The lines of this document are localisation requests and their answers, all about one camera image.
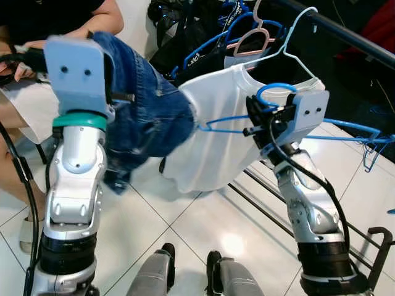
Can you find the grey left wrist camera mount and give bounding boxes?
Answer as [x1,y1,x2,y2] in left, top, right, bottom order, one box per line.
[43,35,117,122]

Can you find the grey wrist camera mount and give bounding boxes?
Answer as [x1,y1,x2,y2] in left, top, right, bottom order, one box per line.
[43,35,117,122]
[259,89,331,156]

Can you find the white t-shirt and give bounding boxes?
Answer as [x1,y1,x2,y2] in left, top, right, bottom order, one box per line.
[159,62,326,195]

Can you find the grey robot leg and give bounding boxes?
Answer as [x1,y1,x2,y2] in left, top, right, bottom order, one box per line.
[125,242,178,296]
[206,249,267,296]

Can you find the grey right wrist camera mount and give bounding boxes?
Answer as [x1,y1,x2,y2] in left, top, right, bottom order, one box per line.
[259,89,331,156]

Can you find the pale blue wire hanger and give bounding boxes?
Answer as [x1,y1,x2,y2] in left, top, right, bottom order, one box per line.
[238,6,326,87]

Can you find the person in black shirt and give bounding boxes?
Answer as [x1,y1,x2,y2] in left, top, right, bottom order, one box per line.
[0,0,125,253]

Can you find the blue denim shorts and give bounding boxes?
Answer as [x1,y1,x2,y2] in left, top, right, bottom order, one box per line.
[91,31,197,196]

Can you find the black printed t-shirt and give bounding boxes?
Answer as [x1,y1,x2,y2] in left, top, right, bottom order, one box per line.
[148,0,251,78]

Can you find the red cloth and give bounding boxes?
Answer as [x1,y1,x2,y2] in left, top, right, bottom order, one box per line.
[361,0,395,55]

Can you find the pink plastic hanger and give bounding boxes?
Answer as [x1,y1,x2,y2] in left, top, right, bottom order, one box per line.
[231,0,273,59]

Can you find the black metal clothes rack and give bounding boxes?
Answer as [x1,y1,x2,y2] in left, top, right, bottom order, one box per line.
[227,0,395,294]

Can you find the grey left robot leg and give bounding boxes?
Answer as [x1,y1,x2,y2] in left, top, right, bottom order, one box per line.
[125,242,178,296]

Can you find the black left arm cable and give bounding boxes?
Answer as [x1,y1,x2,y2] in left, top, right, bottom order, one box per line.
[0,52,49,296]

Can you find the grey right robot leg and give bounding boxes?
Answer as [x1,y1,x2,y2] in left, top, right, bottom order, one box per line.
[206,249,267,296]

